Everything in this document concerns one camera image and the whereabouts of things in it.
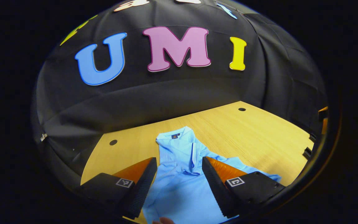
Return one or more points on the black backdrop cloth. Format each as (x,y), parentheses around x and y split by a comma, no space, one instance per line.
(166,93)

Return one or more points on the light blue T-shirt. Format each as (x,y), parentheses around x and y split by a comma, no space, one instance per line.
(179,189)

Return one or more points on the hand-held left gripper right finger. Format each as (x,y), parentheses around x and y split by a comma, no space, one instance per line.
(218,186)

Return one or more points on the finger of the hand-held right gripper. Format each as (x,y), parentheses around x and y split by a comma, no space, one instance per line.
(323,115)
(308,153)

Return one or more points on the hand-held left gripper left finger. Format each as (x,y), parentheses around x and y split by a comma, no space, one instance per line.
(141,186)

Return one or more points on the silver clip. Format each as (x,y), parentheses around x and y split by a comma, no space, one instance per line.
(43,137)

